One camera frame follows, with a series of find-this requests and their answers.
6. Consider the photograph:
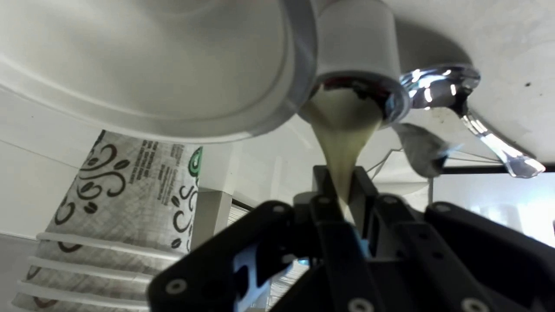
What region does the white coffee pod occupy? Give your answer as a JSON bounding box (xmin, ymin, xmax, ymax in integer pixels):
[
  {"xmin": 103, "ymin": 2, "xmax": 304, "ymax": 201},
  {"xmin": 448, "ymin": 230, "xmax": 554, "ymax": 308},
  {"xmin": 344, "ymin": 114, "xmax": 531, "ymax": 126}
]
[{"xmin": 311, "ymin": 0, "xmax": 414, "ymax": 126}]

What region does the metal spoon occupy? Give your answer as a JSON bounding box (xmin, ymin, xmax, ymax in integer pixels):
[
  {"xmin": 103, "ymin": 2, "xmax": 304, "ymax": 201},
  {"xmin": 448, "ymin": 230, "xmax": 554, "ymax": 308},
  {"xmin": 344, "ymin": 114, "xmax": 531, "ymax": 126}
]
[{"xmin": 398, "ymin": 64, "xmax": 549, "ymax": 180}]

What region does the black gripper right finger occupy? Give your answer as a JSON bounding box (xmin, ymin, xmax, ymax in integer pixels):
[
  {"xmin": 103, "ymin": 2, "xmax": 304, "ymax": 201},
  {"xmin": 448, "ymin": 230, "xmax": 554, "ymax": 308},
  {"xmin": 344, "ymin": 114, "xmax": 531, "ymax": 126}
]
[{"xmin": 349, "ymin": 166, "xmax": 555, "ymax": 312}]

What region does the stack of printed paper cups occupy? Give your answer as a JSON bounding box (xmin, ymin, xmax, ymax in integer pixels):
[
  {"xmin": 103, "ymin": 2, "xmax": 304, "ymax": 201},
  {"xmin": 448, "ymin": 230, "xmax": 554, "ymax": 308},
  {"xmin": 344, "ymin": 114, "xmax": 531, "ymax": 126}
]
[{"xmin": 11, "ymin": 128, "xmax": 205, "ymax": 312}]

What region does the white bowl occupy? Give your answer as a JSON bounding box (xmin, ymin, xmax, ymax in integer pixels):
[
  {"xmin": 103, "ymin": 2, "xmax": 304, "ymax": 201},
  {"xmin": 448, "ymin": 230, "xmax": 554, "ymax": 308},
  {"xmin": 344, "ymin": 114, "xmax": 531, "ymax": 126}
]
[{"xmin": 0, "ymin": 0, "xmax": 320, "ymax": 144}]

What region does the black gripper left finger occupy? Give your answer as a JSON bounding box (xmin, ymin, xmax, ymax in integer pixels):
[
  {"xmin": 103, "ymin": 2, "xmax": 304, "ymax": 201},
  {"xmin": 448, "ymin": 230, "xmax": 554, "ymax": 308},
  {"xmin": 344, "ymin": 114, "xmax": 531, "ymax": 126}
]
[{"xmin": 146, "ymin": 164, "xmax": 372, "ymax": 312}]

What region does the white plastic spoon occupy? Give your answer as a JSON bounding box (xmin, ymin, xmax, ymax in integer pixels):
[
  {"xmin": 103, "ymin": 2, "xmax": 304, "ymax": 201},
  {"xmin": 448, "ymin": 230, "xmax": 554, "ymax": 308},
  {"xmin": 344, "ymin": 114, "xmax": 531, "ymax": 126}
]
[{"xmin": 297, "ymin": 85, "xmax": 384, "ymax": 223}]

